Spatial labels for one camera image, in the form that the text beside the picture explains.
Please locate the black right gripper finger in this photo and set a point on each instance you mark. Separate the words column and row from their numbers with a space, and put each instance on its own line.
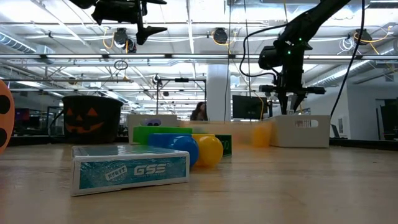
column 298, row 101
column 283, row 102

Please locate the dark green toy brick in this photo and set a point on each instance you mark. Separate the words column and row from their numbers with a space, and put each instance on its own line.
column 226, row 144

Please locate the bright green long toy brick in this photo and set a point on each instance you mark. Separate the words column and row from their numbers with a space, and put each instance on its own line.
column 155, row 132

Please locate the white plastic bin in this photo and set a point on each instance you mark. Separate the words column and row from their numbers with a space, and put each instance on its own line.
column 289, row 137
column 169, row 119

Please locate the black computer monitor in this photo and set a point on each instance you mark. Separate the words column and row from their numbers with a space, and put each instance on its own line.
column 248, row 107

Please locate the long ceiling light strip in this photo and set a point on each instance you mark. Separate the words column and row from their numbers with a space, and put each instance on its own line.
column 186, row 56

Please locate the orange translucent bin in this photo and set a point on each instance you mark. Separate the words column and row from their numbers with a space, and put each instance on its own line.
column 242, row 130

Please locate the white building column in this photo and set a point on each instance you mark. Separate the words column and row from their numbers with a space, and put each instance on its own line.
column 217, row 93

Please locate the person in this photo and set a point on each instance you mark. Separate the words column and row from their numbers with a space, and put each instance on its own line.
column 199, row 112

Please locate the black pumpkin-face bucket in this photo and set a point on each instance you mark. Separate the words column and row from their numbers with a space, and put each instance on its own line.
column 90, row 121

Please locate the Nertz playing card deck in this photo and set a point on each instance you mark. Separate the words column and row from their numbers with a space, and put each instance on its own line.
column 130, row 171

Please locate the orange foam die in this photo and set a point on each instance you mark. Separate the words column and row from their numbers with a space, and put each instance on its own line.
column 4, row 118

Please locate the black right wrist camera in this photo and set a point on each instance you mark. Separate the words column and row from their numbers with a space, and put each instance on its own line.
column 270, row 57

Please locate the black background rig frame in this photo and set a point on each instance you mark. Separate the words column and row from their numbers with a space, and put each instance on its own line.
column 182, row 80

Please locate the silver ceiling duct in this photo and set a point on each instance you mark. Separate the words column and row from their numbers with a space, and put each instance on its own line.
column 15, row 43

